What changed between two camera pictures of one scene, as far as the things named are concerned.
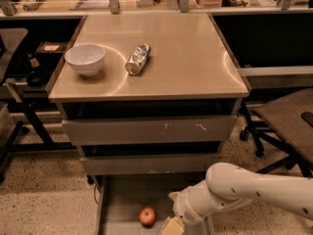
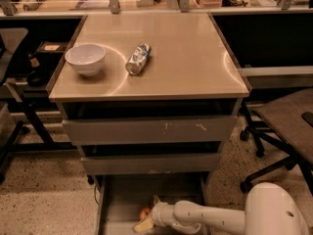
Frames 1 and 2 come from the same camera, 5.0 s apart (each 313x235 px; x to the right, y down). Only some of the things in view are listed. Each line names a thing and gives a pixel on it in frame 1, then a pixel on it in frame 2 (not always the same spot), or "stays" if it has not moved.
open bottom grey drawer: [119, 199] stays
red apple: [147, 216] stays
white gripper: [183, 207] -> [160, 213]
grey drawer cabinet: [151, 97] stays
